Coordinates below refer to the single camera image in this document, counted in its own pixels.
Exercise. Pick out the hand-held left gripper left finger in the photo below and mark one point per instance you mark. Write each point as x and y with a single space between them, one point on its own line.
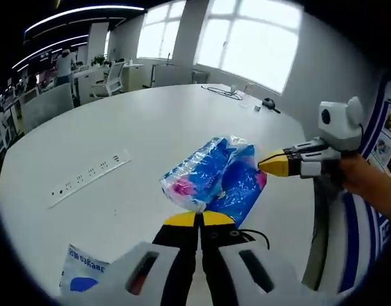
179 255

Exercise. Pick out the white office chair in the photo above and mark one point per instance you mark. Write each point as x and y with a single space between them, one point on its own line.
112 78

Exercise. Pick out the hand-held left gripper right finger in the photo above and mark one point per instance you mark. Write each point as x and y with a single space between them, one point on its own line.
221 255

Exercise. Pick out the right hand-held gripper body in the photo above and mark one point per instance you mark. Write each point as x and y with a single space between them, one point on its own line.
340 124

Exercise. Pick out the blue white wall poster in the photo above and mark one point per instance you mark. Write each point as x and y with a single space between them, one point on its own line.
373 242

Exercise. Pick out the small white block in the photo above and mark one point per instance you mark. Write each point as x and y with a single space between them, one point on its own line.
257 108

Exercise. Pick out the white blue packet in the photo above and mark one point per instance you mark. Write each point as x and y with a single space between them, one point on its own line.
84 271

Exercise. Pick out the small black device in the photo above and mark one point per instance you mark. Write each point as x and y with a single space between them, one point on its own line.
270 104

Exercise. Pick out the potted green plant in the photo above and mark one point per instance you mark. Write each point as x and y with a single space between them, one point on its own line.
100 60

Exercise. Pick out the person's right hand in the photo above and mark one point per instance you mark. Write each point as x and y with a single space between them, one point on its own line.
354 173

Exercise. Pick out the blue pink plastic packet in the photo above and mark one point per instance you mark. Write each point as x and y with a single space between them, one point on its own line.
214 178

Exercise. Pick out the white table socket panel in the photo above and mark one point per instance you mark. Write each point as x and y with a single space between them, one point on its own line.
90 177

